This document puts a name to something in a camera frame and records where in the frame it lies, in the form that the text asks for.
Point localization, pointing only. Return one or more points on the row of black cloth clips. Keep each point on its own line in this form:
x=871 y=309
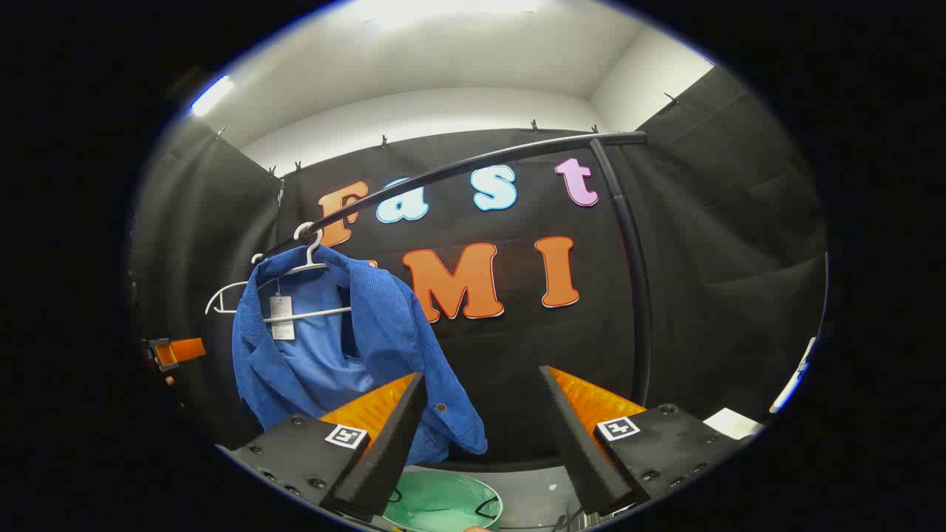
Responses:
x=383 y=140

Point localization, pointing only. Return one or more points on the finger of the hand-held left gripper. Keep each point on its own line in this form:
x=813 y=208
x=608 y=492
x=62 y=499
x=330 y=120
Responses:
x=183 y=349

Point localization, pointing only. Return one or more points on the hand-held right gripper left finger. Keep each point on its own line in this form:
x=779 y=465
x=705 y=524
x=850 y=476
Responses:
x=377 y=462

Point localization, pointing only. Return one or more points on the ceiling light strip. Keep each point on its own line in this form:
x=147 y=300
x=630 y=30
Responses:
x=212 y=95

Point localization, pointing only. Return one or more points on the black metal clothes rack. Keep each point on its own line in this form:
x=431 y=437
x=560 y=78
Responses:
x=637 y=295

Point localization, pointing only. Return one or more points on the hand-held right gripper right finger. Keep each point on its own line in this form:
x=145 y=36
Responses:
x=584 y=458

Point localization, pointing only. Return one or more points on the white plastic hanger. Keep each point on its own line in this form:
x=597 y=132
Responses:
x=222 y=292
x=314 y=313

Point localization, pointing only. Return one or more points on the black backdrop cloth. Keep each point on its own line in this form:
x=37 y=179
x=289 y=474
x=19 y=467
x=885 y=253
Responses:
x=517 y=347

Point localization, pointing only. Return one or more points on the white flat sheet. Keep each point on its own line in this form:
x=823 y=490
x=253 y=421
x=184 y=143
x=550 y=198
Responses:
x=732 y=423

